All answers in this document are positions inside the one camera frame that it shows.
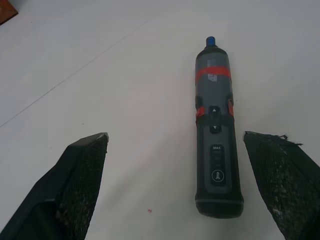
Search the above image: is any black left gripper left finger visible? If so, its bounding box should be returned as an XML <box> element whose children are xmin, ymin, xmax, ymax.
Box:
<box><xmin>0</xmin><ymin>132</ymin><xmax>110</xmax><ymax>240</ymax></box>

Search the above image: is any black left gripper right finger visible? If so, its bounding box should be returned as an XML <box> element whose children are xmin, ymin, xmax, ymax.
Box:
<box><xmin>242</xmin><ymin>130</ymin><xmax>320</xmax><ymax>240</ymax></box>

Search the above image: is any grey electric screwdriver red tape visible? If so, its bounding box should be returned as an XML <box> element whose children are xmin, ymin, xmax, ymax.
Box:
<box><xmin>193</xmin><ymin>36</ymin><xmax>245</xmax><ymax>220</ymax></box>

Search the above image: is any brown wooden object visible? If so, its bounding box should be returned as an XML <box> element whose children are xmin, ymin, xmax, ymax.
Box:
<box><xmin>0</xmin><ymin>0</ymin><xmax>19</xmax><ymax>26</ymax></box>

